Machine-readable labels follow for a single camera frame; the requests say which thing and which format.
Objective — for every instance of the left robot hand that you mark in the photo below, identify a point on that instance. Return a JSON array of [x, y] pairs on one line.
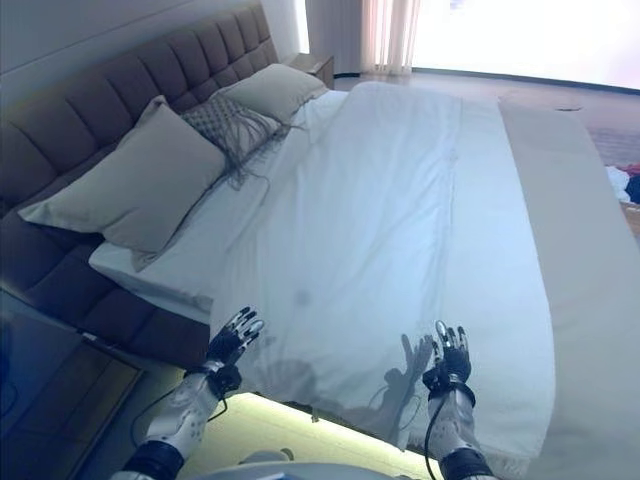
[[225, 347]]

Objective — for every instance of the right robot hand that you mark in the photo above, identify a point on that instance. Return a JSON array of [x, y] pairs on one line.
[[452, 365]]

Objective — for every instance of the white duvet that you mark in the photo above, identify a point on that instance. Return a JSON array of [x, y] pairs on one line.
[[360, 225]]

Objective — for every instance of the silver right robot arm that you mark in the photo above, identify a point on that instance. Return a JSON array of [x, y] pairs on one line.
[[460, 435]]

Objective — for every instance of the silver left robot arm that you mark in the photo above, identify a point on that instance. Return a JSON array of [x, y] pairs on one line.
[[185, 415]]

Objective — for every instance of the white bed sheet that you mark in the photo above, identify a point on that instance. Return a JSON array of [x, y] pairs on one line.
[[200, 240]]

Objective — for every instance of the silver left robot leg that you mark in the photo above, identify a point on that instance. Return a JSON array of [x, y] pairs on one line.
[[270, 457]]

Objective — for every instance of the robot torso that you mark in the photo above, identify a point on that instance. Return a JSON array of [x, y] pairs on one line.
[[325, 472]]

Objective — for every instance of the dark glass-topped nightstand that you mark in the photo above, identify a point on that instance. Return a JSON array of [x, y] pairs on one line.
[[50, 365]]

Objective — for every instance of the large beige pillow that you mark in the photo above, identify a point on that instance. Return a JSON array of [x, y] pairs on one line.
[[275, 87], [140, 185]]

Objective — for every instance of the grey fringed macrame cushion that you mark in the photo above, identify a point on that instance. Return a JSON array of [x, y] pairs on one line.
[[220, 120]]

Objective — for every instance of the white garment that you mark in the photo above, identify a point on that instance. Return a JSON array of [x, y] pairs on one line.
[[616, 182]]

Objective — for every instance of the black garment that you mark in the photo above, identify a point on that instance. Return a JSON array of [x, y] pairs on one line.
[[632, 189]]

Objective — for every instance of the red garment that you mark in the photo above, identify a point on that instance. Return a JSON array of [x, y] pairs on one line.
[[634, 169]]

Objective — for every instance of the grey textured rug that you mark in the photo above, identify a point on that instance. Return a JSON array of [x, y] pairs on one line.
[[615, 145]]

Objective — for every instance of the brown tufted headboard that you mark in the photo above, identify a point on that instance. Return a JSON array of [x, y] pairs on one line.
[[100, 95]]

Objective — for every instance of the wooden nightstand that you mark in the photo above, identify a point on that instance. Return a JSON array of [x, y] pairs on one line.
[[312, 67]]

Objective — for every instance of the sheer beige curtain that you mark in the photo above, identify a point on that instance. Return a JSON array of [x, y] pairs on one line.
[[380, 35]]

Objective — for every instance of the brown upholstered bed frame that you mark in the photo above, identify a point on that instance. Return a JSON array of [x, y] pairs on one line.
[[75, 285]]

